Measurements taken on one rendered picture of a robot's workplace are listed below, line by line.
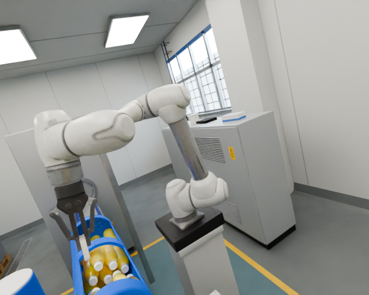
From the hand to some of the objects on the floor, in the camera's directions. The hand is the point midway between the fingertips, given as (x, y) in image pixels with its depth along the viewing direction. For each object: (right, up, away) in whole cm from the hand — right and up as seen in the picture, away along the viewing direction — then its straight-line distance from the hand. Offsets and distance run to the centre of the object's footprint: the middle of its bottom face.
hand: (84, 247), depth 64 cm
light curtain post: (-7, -121, +176) cm, 214 cm away
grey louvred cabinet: (+95, -70, +274) cm, 298 cm away
